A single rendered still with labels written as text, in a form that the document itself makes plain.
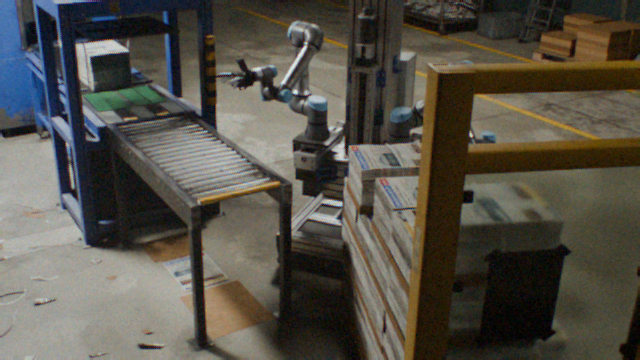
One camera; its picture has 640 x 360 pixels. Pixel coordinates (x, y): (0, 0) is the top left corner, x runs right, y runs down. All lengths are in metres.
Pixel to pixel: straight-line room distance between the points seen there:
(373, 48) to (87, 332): 2.17
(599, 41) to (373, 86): 5.59
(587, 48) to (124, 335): 7.01
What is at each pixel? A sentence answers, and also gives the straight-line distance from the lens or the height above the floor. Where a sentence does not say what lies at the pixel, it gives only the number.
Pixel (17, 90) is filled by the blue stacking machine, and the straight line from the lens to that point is 6.84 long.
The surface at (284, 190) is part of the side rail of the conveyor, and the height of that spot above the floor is 0.77.
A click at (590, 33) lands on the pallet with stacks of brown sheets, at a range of 9.41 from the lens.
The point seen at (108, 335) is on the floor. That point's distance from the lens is 3.98.
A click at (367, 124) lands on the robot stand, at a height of 0.92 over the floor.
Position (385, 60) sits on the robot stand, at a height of 1.28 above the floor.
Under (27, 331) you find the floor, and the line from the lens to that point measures 4.13.
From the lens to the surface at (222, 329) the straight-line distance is 3.92.
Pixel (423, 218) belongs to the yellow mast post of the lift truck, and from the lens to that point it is 1.77.
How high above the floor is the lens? 2.26
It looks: 24 degrees down
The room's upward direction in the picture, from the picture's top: 1 degrees clockwise
